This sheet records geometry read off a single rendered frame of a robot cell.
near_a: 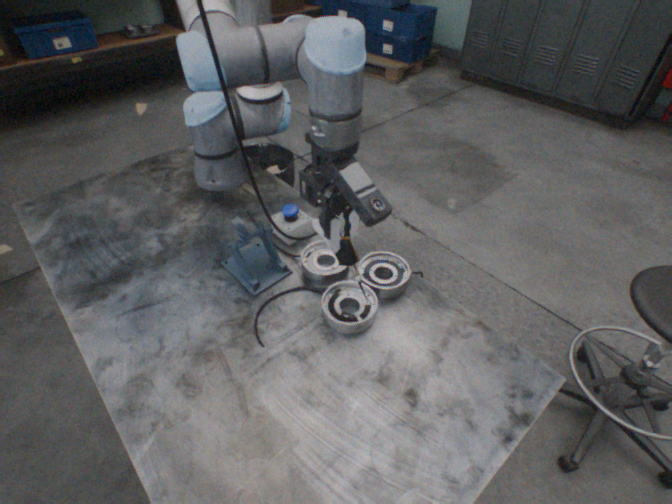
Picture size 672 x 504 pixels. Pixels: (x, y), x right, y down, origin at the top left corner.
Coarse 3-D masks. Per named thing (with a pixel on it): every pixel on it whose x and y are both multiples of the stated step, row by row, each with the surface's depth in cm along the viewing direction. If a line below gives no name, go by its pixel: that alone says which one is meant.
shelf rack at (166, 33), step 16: (160, 0) 366; (112, 32) 355; (160, 32) 355; (176, 32) 355; (112, 48) 319; (128, 48) 324; (144, 48) 332; (160, 48) 341; (176, 48) 349; (16, 64) 290; (32, 64) 290; (48, 64) 295; (64, 64) 301; (80, 64) 308; (96, 64) 315; (176, 64) 407; (0, 80) 282; (16, 80) 288
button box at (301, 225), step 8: (272, 216) 91; (280, 216) 91; (296, 216) 90; (304, 216) 91; (280, 224) 89; (288, 224) 89; (296, 224) 89; (304, 224) 90; (288, 232) 87; (296, 232) 89; (304, 232) 91; (312, 232) 93; (288, 240) 89; (296, 240) 91
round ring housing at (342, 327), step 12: (336, 288) 77; (348, 288) 77; (360, 288) 77; (324, 300) 74; (336, 300) 74; (348, 300) 76; (360, 300) 74; (372, 300) 74; (324, 312) 71; (360, 312) 72; (372, 312) 72; (336, 324) 70; (348, 324) 69; (360, 324) 70
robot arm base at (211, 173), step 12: (204, 156) 102; (216, 156) 101; (228, 156) 103; (240, 156) 108; (204, 168) 104; (216, 168) 103; (228, 168) 104; (240, 168) 107; (204, 180) 105; (216, 180) 106; (228, 180) 106; (240, 180) 108
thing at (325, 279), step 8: (312, 248) 85; (320, 248) 85; (328, 248) 86; (304, 256) 83; (320, 256) 84; (328, 256) 84; (304, 264) 80; (320, 264) 85; (336, 264) 82; (304, 272) 81; (312, 272) 78; (336, 272) 78; (344, 272) 80; (312, 280) 81; (320, 280) 79; (328, 280) 79; (336, 280) 80
